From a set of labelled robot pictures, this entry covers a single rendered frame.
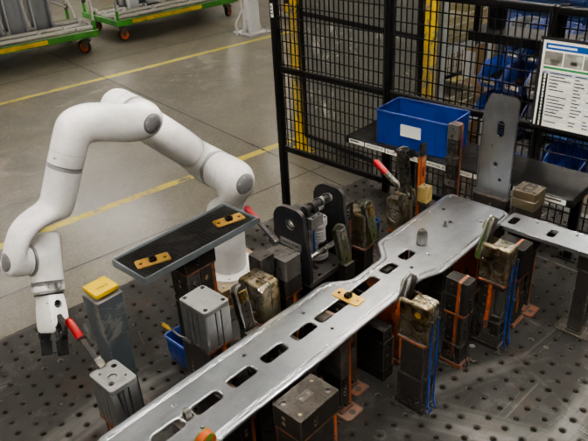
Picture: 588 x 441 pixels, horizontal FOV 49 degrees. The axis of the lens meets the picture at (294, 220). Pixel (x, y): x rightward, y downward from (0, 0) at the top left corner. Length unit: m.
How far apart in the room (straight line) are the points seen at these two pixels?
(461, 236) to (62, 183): 1.12
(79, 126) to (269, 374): 0.77
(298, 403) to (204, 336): 0.30
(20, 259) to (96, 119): 0.40
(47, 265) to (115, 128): 0.40
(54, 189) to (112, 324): 0.39
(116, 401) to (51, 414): 0.54
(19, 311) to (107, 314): 2.15
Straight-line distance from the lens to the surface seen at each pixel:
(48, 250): 1.81
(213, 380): 1.49
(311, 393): 1.39
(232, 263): 2.16
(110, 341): 1.62
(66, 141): 1.71
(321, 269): 1.86
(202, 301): 1.53
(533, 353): 2.05
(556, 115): 2.35
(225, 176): 1.95
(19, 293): 3.84
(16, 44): 8.23
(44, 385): 2.07
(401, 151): 1.98
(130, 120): 1.70
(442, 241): 1.94
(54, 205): 1.75
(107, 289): 1.55
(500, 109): 2.10
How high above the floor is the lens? 2.00
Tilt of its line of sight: 30 degrees down
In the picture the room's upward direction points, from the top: 3 degrees counter-clockwise
